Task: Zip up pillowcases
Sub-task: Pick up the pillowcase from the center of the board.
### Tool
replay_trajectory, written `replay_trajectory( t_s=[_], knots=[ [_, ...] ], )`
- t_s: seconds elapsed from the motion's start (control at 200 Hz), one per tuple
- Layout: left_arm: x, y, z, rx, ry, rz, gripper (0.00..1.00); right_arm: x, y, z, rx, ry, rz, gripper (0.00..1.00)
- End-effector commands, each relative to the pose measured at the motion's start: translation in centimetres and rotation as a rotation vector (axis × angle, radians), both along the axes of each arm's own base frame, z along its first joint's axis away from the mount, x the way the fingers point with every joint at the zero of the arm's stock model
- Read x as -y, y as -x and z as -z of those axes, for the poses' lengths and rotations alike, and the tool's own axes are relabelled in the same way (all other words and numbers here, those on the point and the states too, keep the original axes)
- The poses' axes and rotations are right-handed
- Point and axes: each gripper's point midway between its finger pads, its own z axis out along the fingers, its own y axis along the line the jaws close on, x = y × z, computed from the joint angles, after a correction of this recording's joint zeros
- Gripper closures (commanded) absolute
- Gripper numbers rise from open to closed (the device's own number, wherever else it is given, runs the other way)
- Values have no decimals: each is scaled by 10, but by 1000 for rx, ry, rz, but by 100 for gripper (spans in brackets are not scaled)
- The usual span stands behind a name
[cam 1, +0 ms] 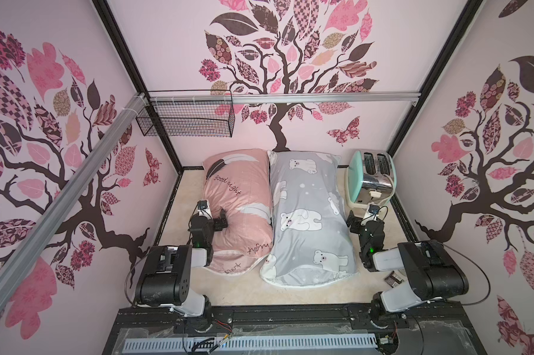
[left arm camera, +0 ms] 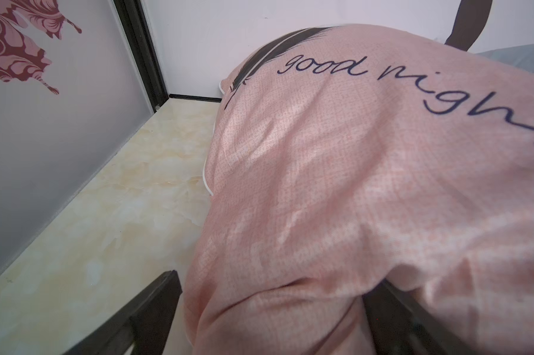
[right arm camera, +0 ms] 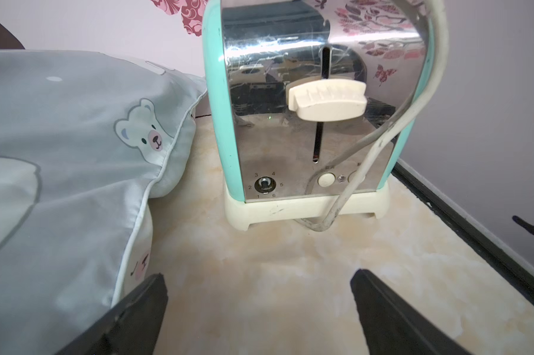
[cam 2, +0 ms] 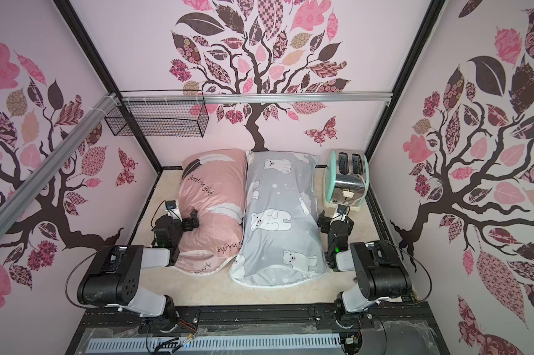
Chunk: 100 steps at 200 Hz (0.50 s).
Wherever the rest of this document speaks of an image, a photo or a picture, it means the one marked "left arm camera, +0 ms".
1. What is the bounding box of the black vertical frame post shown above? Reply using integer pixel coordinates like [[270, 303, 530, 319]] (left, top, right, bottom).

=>
[[112, 0, 169, 112]]

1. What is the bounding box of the pink good night pillow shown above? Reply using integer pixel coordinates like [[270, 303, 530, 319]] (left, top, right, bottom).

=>
[[184, 25, 534, 354]]

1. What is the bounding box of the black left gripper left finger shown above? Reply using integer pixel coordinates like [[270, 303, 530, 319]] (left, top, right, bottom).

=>
[[66, 271, 183, 354]]

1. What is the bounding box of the grey polar bear pillow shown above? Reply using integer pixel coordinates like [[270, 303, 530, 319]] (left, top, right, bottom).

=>
[[478, 44, 534, 73]]

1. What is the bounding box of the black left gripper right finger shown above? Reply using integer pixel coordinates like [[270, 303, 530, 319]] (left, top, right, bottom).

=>
[[363, 280, 476, 355]]

